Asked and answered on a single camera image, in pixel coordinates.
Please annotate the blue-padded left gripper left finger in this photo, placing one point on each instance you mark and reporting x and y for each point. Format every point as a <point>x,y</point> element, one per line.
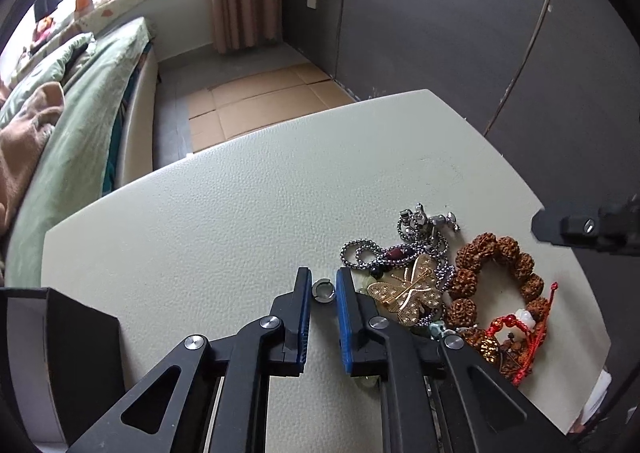
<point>287,358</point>

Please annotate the orange item on sill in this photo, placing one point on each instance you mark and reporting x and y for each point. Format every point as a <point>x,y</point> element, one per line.
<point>83,7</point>

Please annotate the green bed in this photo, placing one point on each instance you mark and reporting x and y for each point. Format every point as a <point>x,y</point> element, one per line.
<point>102,141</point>

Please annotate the dark grey wardrobe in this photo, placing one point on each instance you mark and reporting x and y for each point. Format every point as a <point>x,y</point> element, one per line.
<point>554,84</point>

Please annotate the floral window seat cushion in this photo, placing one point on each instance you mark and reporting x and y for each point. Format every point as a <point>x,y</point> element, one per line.
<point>95,21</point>

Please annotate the pink fleece blanket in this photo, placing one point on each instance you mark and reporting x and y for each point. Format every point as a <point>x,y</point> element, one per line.
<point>22,143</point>

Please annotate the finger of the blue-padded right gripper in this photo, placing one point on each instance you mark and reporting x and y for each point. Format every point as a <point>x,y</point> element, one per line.
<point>610,227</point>

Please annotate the green floral duvet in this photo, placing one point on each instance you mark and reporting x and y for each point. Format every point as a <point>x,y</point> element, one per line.
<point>61,65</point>

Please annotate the flattened cardboard on floor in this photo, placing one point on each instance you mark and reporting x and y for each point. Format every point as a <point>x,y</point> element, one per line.
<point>251,103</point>

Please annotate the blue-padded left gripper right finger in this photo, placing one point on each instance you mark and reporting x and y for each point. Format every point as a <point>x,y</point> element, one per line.
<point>363,352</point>

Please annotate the black open jewelry box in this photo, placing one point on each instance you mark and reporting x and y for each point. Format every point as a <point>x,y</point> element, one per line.
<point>61,369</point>

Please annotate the gold butterfly brooch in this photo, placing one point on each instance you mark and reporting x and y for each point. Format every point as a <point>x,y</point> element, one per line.
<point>415,298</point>

